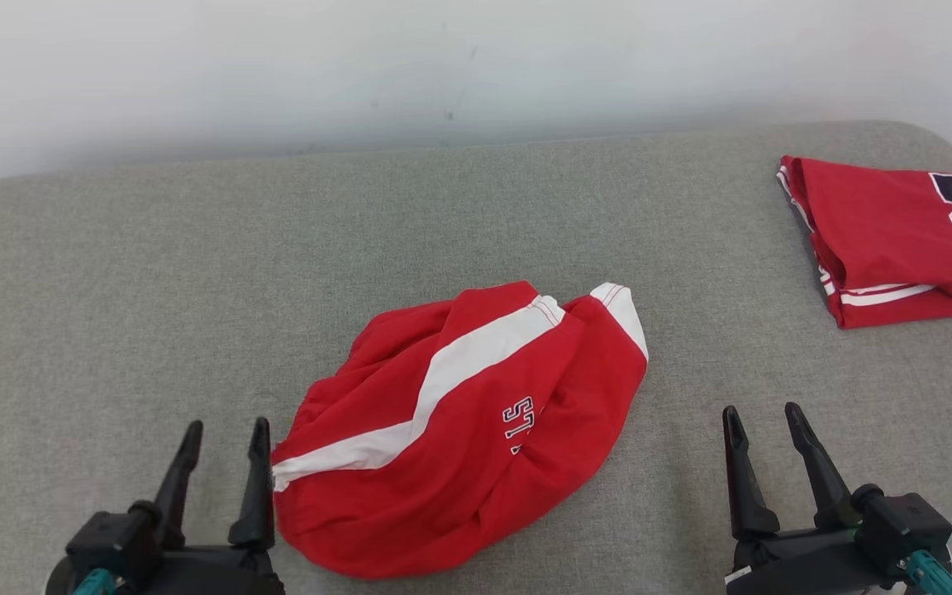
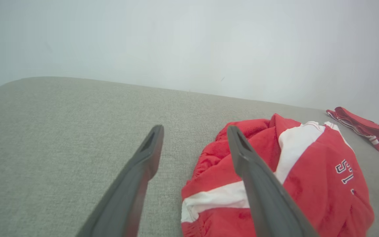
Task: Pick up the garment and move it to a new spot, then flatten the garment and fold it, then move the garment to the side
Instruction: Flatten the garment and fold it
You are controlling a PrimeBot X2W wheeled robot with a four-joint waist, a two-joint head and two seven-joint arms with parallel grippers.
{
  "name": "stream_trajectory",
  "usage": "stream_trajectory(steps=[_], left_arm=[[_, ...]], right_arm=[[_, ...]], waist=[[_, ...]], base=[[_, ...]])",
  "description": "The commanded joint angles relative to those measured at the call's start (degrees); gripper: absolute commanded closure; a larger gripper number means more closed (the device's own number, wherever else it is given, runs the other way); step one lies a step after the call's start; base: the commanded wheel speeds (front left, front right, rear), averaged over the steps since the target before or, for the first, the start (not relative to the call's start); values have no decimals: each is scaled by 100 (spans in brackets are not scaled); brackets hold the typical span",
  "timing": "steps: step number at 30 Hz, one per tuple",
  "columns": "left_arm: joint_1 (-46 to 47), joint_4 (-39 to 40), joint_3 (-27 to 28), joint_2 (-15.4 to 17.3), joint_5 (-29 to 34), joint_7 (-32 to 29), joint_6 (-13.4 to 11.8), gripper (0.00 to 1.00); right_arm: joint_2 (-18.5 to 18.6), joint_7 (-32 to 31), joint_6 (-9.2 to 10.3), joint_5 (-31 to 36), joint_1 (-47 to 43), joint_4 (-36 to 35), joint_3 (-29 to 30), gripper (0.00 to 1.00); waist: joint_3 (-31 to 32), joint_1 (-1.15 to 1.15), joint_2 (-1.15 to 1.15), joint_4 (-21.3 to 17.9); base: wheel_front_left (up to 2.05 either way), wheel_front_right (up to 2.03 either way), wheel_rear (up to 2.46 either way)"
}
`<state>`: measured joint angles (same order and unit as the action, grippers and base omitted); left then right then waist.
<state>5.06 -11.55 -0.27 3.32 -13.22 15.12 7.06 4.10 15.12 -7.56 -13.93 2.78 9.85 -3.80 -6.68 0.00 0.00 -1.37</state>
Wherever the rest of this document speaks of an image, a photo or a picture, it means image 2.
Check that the red shorts with white bands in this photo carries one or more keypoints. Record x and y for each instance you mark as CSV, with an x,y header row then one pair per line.
x,y
314,184

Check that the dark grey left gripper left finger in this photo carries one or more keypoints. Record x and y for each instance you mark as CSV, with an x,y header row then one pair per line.
x,y
127,197

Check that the red garment with white panel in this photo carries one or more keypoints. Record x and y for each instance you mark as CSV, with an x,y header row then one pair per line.
x,y
367,127

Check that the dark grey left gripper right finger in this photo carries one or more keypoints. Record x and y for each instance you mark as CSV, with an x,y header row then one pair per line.
x,y
265,197

